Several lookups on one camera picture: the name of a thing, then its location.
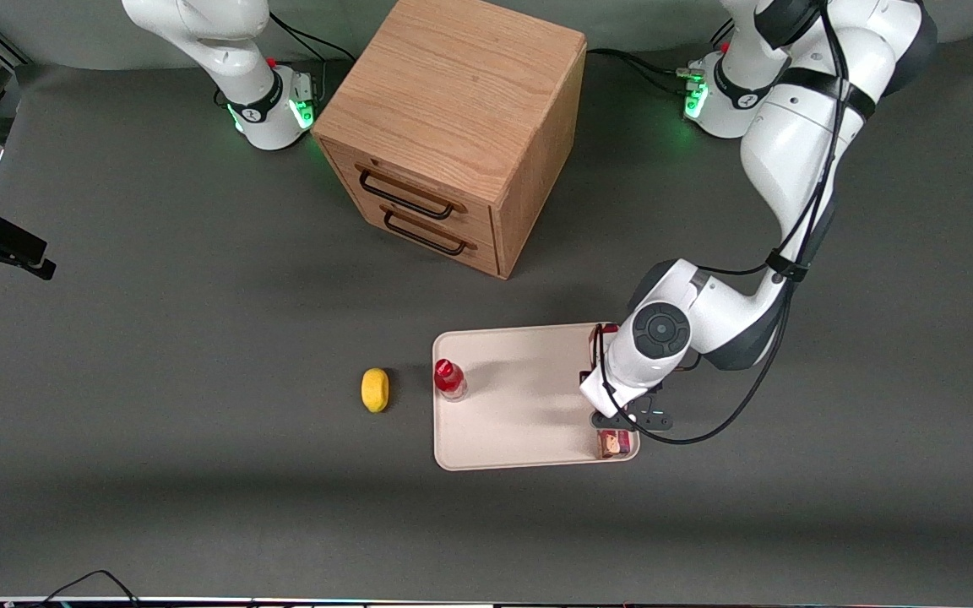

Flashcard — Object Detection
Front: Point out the thin black cable at table edge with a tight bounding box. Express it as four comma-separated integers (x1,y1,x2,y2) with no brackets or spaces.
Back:
5,569,143,608

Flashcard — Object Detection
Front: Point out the black cable at arm base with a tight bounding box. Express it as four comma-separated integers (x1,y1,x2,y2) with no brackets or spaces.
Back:
585,46,694,79
622,57,698,97
267,10,358,85

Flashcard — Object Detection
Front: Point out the yellow lemon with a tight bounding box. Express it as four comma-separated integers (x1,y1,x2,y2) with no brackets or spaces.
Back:
360,366,391,415

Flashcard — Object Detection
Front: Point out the black cable at left arm base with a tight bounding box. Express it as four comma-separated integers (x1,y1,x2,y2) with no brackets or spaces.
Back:
585,46,694,79
622,57,698,97

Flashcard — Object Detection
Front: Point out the red cookie box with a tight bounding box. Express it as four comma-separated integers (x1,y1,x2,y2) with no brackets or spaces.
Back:
590,323,633,460

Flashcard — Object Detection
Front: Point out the wooden drawer with black handle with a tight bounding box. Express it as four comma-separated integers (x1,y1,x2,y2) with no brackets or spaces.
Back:
364,201,500,278
324,144,496,239

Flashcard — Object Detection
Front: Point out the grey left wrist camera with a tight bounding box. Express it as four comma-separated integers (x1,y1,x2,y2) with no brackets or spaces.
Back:
590,407,674,434

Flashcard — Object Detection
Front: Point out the beige plastic tray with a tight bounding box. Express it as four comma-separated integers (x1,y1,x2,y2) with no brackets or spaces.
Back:
432,321,642,472

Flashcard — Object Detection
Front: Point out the wooden drawer cabinet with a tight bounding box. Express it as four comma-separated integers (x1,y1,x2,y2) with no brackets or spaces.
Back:
310,0,588,282

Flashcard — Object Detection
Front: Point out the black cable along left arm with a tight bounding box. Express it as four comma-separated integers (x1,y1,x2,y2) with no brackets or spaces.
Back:
595,0,852,447

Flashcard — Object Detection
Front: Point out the black cable at right arm base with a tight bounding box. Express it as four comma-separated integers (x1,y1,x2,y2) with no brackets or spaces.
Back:
267,10,358,85

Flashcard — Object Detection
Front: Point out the small bottle with red cap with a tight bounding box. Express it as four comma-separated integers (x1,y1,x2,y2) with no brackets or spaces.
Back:
433,358,469,404

